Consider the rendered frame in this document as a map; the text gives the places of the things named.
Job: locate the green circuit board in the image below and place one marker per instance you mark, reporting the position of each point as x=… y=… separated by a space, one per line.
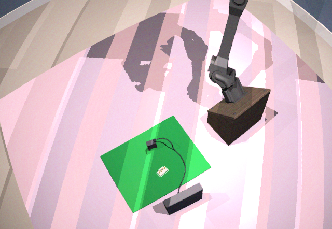
x=144 y=176

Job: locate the black fan cable plug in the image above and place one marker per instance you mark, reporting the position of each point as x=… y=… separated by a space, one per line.
x=152 y=144

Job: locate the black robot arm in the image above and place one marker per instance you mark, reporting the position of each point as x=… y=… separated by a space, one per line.
x=219 y=72

